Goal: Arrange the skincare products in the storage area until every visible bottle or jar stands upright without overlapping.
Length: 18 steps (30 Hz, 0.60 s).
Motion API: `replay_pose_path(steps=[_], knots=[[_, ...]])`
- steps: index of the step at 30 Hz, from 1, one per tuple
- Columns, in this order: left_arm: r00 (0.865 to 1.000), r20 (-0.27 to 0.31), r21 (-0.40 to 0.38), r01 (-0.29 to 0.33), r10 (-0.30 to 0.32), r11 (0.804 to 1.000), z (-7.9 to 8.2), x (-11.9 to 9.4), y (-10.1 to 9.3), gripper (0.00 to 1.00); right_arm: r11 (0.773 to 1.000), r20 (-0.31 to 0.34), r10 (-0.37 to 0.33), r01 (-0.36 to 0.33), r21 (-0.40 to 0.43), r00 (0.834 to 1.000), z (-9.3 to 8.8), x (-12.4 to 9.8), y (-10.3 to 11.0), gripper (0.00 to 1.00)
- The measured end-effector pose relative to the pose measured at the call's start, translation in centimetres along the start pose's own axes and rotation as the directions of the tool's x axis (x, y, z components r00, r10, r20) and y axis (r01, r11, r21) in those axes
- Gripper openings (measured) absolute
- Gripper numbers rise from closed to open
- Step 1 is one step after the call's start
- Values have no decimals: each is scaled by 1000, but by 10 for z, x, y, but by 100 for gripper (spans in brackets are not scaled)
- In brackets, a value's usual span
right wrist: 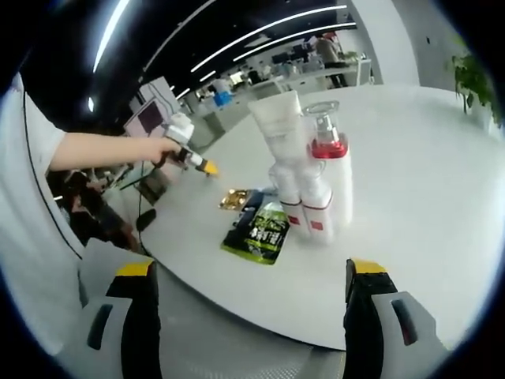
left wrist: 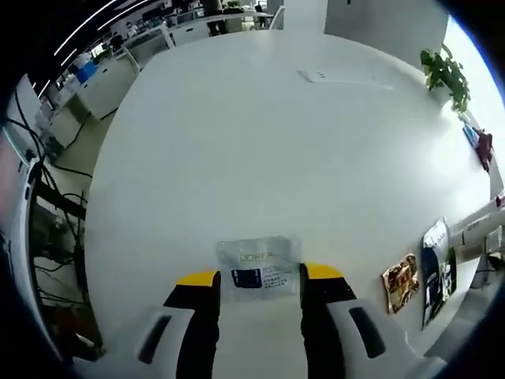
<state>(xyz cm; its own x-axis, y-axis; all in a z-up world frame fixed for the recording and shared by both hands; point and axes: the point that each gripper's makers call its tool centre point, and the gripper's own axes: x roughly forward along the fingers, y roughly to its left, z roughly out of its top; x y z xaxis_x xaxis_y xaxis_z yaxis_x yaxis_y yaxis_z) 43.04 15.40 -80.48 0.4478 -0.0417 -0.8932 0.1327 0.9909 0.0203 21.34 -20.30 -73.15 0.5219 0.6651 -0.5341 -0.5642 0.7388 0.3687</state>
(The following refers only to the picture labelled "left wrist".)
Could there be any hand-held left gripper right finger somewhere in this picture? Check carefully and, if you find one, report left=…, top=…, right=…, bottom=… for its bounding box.
left=298, top=261, right=447, bottom=379

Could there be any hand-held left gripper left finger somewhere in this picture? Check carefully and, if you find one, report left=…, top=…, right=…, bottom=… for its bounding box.
left=77, top=269, right=222, bottom=379

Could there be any small clear skincare sachet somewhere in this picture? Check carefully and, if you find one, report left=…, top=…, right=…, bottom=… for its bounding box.
left=215, top=235, right=304, bottom=303

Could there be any gold skincare sachet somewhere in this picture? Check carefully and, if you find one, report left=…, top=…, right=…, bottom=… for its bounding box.
left=380, top=252, right=419, bottom=316

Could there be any black green skincare sachet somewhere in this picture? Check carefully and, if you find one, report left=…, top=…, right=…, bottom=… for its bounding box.
left=420, top=216, right=458, bottom=331

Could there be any small white skincare tube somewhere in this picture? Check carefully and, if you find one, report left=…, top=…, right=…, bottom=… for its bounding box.
left=453, top=227, right=505, bottom=262

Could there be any large white skincare tube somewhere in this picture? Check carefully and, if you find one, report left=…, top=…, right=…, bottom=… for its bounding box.
left=448, top=199, right=505, bottom=238

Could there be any blue storage box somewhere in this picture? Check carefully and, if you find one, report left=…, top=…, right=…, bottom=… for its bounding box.
left=77, top=65, right=98, bottom=84

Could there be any red cloth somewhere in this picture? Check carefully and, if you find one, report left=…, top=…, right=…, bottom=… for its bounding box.
left=475, top=128, right=495, bottom=173

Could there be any blue packet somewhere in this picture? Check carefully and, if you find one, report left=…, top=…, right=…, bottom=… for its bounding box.
left=462, top=122, right=481, bottom=147

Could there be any row of white office desks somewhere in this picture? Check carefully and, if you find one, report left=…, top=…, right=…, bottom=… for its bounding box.
left=33, top=7, right=277, bottom=159

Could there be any potted green plant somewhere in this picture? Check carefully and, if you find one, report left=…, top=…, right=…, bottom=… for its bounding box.
left=420, top=43, right=473, bottom=114

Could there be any bundle of black cables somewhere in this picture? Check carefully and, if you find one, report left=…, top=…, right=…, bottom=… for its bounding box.
left=3, top=118, right=90, bottom=309

